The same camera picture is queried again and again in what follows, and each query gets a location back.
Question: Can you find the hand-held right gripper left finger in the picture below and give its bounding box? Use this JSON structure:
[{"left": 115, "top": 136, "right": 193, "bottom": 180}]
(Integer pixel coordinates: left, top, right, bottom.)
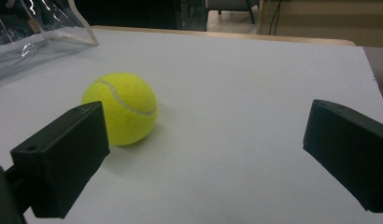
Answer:
[{"left": 4, "top": 100, "right": 111, "bottom": 219}]

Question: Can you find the wooden cabinet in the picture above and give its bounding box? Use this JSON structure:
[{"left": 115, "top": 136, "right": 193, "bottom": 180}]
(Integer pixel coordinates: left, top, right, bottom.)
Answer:
[{"left": 256, "top": 0, "right": 383, "bottom": 49}]

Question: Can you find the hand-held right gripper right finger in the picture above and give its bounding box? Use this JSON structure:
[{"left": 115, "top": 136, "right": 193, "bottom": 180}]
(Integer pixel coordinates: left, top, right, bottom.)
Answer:
[{"left": 302, "top": 99, "right": 383, "bottom": 214}]

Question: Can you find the black cable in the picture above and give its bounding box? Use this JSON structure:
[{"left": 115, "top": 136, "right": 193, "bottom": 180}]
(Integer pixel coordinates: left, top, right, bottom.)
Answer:
[{"left": 267, "top": 0, "right": 283, "bottom": 36}]

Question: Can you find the clear plastic bag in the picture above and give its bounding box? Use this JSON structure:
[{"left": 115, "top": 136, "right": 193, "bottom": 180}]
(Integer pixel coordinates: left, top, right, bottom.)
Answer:
[{"left": 0, "top": 0, "right": 100, "bottom": 86}]

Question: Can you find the dark chair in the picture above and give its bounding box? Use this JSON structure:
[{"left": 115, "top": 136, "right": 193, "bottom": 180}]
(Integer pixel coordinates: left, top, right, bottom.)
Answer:
[{"left": 206, "top": 0, "right": 261, "bottom": 25}]

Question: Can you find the yellow tennis ball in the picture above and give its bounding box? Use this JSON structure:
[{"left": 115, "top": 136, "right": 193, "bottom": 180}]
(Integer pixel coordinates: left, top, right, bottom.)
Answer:
[{"left": 81, "top": 72, "right": 160, "bottom": 147}]

